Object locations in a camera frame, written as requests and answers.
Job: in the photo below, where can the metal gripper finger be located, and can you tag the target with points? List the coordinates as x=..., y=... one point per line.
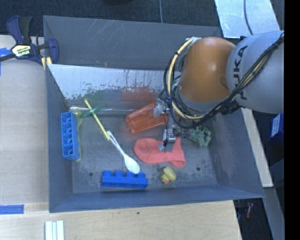
x=172, y=137
x=165, y=144

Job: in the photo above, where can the red sock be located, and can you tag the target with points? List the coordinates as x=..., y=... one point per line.
x=152, y=154

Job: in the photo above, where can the orange translucent plastic bottle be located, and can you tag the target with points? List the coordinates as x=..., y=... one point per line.
x=142, y=120

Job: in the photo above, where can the green toy figure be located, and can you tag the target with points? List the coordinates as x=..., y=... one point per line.
x=202, y=136

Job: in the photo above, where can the yellow rubber duck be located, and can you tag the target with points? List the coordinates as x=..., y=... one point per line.
x=168, y=175

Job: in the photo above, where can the white plastic spoon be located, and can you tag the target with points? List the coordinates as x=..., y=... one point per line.
x=130, y=164

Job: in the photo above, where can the blue studded toy brick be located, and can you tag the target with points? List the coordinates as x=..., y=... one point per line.
x=125, y=181

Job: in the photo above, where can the grey metal bin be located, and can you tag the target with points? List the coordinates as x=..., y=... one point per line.
x=115, y=46

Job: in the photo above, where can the hollow blue toy brick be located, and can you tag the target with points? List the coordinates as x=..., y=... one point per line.
x=68, y=136

